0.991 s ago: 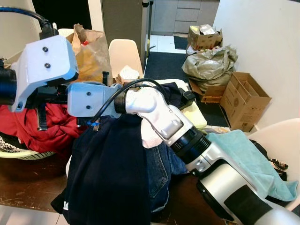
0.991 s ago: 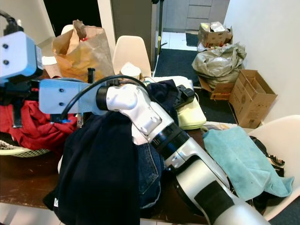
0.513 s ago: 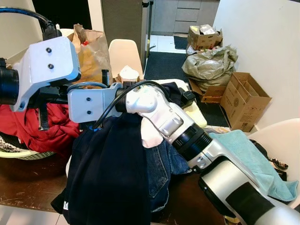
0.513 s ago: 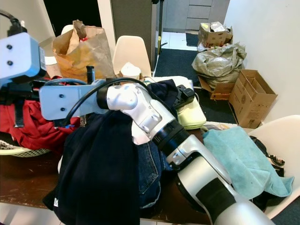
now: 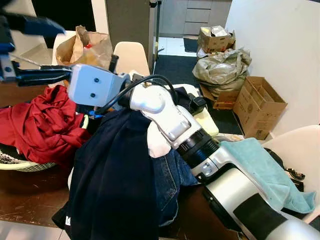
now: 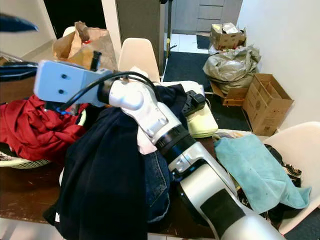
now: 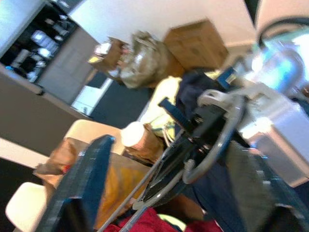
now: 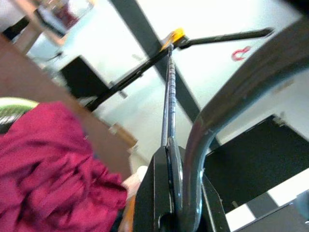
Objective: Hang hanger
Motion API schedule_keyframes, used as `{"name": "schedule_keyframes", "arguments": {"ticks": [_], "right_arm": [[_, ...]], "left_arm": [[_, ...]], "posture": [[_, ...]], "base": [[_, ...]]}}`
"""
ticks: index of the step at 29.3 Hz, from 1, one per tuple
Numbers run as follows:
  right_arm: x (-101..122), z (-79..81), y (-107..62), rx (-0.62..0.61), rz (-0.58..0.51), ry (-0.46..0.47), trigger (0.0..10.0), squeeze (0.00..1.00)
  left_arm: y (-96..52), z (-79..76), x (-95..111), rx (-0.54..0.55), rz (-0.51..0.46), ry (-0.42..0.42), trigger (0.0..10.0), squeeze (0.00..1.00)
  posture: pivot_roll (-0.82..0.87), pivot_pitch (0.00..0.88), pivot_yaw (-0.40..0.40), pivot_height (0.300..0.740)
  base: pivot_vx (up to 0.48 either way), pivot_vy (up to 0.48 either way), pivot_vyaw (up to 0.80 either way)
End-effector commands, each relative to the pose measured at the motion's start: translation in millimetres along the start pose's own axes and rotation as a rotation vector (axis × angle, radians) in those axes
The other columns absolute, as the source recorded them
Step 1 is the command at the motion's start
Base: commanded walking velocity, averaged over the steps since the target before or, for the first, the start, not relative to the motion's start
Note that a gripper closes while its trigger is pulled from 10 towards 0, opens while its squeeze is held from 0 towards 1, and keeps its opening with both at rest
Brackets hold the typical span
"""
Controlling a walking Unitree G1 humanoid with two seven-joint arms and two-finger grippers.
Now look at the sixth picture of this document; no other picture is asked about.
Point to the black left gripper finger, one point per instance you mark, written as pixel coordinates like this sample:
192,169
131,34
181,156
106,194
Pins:
15,24
17,71

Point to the dark red shirt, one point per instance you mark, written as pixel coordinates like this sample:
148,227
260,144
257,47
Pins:
40,130

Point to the navy blue shirt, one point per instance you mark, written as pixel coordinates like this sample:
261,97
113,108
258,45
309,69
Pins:
100,185

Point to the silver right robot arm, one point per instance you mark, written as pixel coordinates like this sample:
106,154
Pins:
210,190

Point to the brown paper bag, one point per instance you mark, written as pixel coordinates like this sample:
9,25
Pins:
80,47

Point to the cream plastic chair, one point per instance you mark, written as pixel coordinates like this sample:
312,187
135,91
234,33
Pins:
69,31
300,150
137,55

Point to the tall grey cabinet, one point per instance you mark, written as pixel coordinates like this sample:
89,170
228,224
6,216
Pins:
140,20

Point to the white garment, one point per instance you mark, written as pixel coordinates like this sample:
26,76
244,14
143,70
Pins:
145,145

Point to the black device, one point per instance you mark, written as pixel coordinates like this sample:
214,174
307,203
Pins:
194,102

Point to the black floor mat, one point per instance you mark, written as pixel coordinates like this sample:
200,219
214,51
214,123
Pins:
202,41

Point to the grey kitchen cabinets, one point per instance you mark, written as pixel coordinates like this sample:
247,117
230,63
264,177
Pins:
210,12

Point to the pale yellow cloth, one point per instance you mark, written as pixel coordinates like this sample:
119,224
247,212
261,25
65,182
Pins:
202,125

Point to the small filled cardboard box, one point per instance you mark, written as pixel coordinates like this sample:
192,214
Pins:
227,41

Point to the olive garbage bag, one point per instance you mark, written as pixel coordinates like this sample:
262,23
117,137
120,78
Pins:
230,67

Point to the blue denim jeans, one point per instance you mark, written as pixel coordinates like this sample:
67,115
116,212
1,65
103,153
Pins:
157,185

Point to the flat brown cardboard box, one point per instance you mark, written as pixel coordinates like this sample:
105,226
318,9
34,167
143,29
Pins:
235,97

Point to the large open cardboard box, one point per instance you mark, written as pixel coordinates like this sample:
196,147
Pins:
267,107

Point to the teal towel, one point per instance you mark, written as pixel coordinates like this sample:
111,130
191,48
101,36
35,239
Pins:
255,170

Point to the black patterned cloth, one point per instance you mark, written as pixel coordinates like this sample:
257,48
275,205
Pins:
290,167

